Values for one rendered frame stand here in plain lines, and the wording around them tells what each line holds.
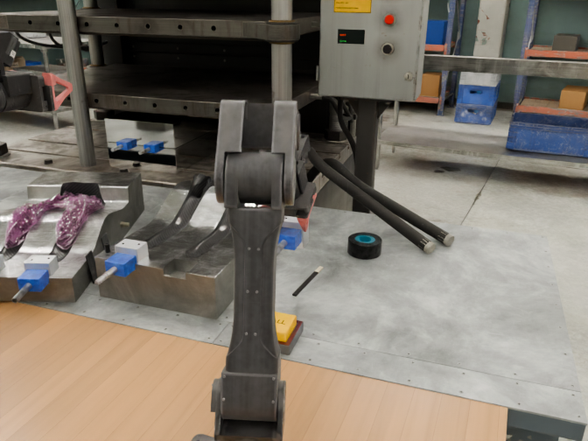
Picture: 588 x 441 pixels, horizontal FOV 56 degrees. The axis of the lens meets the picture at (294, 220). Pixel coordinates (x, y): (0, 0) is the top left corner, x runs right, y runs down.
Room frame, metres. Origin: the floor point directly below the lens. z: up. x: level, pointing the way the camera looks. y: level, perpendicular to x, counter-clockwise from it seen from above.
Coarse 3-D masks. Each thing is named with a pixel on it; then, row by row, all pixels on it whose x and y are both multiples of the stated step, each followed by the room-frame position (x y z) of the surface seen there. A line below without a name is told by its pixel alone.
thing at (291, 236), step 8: (288, 216) 1.01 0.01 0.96; (288, 224) 0.98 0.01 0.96; (296, 224) 0.98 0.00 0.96; (280, 232) 0.96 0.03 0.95; (288, 232) 0.96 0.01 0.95; (296, 232) 0.96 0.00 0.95; (304, 232) 0.98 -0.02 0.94; (280, 240) 0.94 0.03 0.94; (288, 240) 0.94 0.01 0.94; (296, 240) 0.94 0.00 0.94; (304, 240) 0.98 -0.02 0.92; (280, 248) 0.91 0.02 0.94; (288, 248) 0.94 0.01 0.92
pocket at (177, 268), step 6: (174, 258) 0.96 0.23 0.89; (168, 264) 0.94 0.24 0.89; (174, 264) 0.96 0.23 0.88; (180, 264) 0.96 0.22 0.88; (186, 264) 0.95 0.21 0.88; (192, 264) 0.95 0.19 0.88; (168, 270) 0.94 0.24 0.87; (174, 270) 0.96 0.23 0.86; (180, 270) 0.96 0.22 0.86; (186, 270) 0.95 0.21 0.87; (174, 276) 0.91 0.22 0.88; (180, 276) 0.94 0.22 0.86
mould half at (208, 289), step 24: (168, 216) 1.17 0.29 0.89; (192, 216) 1.16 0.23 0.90; (216, 216) 1.15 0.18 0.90; (120, 240) 1.04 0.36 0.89; (144, 240) 1.05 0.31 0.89; (168, 240) 1.06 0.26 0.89; (192, 240) 1.06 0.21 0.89; (96, 264) 0.97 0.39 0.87; (144, 264) 0.93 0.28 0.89; (216, 264) 0.94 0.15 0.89; (120, 288) 0.95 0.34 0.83; (144, 288) 0.93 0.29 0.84; (168, 288) 0.92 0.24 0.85; (192, 288) 0.90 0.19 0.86; (216, 288) 0.89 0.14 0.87; (192, 312) 0.90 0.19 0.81; (216, 312) 0.89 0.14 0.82
